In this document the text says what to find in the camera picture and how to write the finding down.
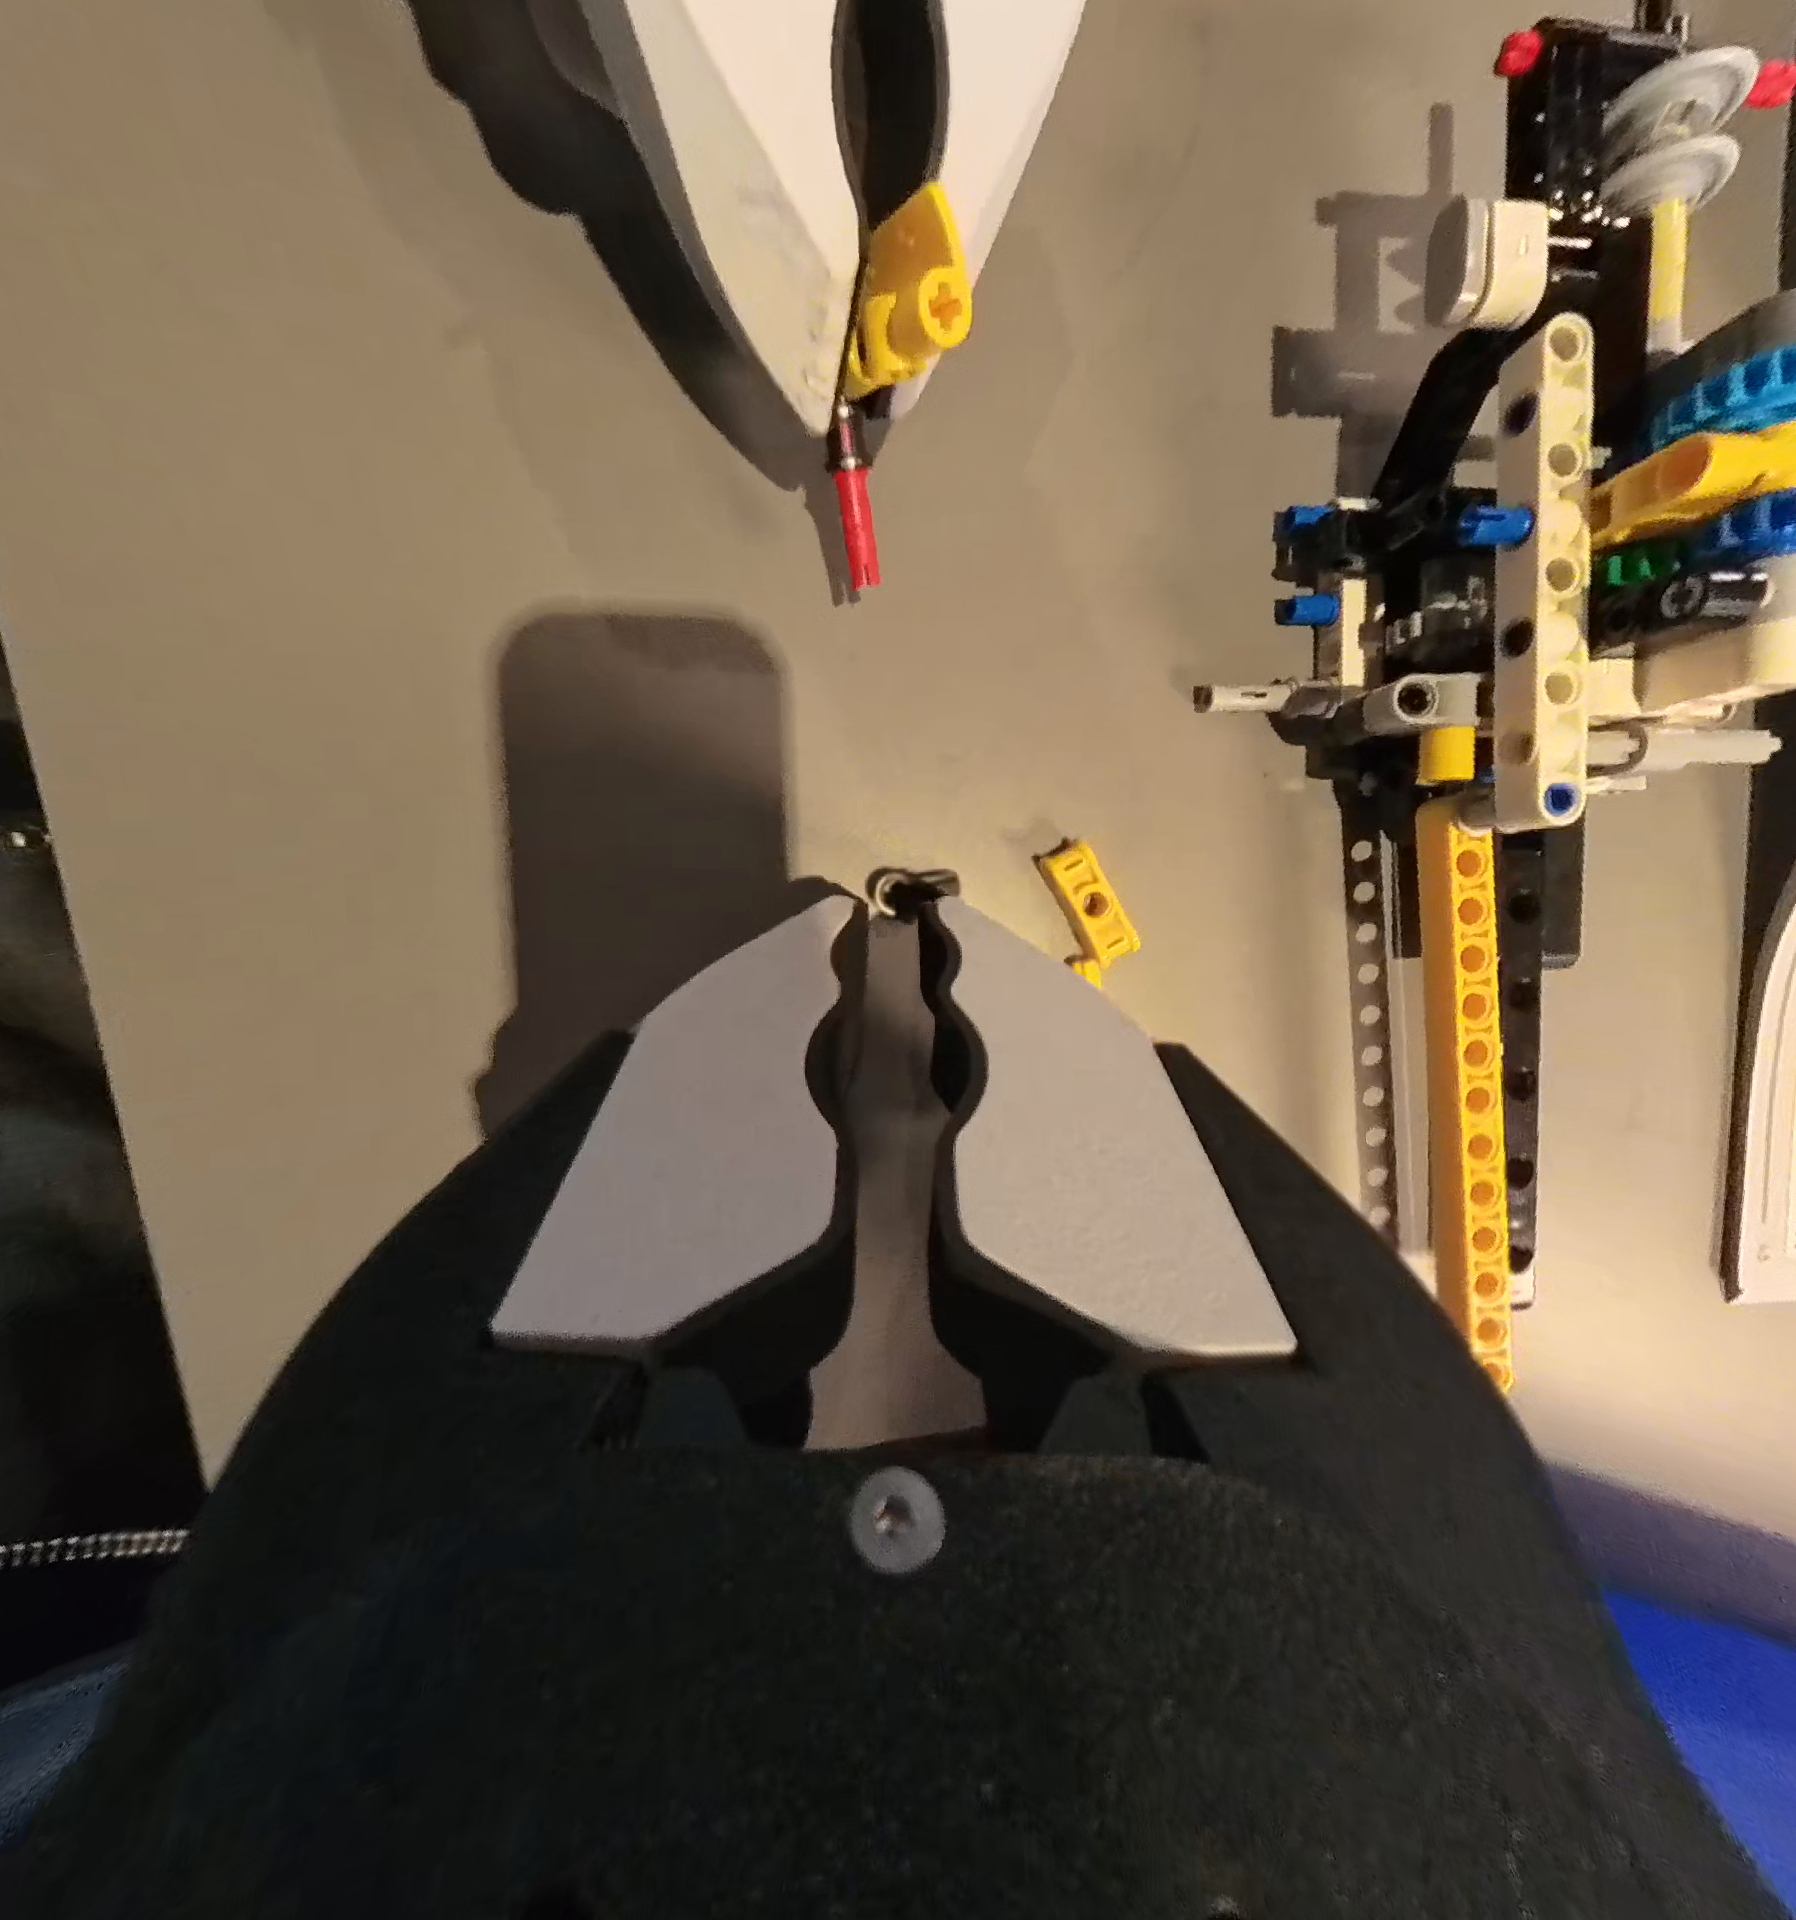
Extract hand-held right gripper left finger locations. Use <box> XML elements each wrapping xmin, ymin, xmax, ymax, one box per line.
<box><xmin>490</xmin><ymin>893</ymin><xmax>873</xmax><ymax>1362</ymax></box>

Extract small yellow lego beam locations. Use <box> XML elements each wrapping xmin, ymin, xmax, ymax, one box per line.
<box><xmin>1033</xmin><ymin>844</ymin><xmax>1142</xmax><ymax>985</ymax></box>

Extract yellow lego connector piece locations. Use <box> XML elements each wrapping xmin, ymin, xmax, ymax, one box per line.
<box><xmin>842</xmin><ymin>183</ymin><xmax>975</xmax><ymax>399</ymax></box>

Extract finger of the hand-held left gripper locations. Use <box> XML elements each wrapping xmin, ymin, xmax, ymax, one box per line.
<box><xmin>875</xmin><ymin>0</ymin><xmax>1090</xmax><ymax>414</ymax></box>
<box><xmin>530</xmin><ymin>0</ymin><xmax>877</xmax><ymax>441</ymax></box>

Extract red and black lego pin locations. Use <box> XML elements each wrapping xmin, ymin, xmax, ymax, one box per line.
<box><xmin>825</xmin><ymin>397</ymin><xmax>886</xmax><ymax>593</ymax></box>

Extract lego vehicle model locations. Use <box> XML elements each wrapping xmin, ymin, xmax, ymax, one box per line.
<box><xmin>1188</xmin><ymin>15</ymin><xmax>1796</xmax><ymax>1396</ymax></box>

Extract large blue storage bin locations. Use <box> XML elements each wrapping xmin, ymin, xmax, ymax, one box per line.
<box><xmin>1550</xmin><ymin>1468</ymin><xmax>1796</xmax><ymax>1920</ymax></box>

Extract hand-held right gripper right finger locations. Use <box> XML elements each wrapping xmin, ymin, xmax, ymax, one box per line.
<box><xmin>925</xmin><ymin>893</ymin><xmax>1299</xmax><ymax>1366</ymax></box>

